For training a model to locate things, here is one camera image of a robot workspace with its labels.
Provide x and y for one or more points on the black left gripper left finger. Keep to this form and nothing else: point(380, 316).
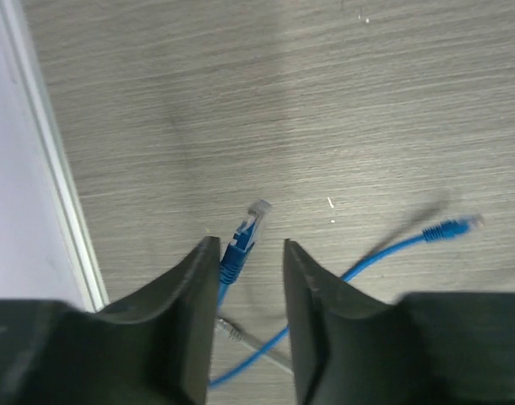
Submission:
point(153, 346)

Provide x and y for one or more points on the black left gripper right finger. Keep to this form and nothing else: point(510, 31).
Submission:
point(427, 348)

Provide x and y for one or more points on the aluminium extrusion rail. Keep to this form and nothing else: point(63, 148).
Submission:
point(56, 169)

